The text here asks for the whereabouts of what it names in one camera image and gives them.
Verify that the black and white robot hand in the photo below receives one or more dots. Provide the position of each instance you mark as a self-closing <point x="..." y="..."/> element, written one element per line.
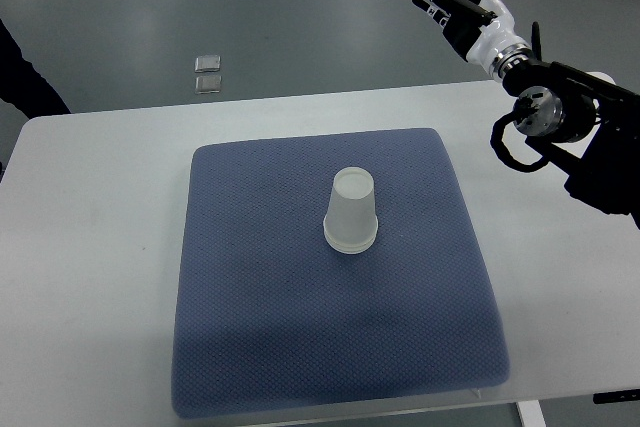
<point x="481" y="32"/>

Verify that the white paper cup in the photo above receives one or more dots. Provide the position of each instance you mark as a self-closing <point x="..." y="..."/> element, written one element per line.
<point x="350" y="235"/>
<point x="352" y="194"/>

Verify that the white paper cup on cushion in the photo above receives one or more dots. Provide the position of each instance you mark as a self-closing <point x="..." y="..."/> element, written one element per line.
<point x="350" y="235"/>

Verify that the upper metal floor plate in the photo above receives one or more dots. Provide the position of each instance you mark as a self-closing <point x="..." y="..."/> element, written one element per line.
<point x="207" y="63"/>

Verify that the blue textured cushion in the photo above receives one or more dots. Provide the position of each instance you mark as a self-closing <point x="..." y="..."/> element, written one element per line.
<point x="269" y="316"/>

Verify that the black table control panel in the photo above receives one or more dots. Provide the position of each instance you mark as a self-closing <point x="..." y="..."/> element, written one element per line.
<point x="616" y="397"/>

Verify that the white table leg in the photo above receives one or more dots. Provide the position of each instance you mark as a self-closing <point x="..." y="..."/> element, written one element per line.
<point x="530" y="414"/>

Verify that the person in dark clothing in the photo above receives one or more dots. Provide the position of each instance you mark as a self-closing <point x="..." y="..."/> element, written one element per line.
<point x="23" y="86"/>

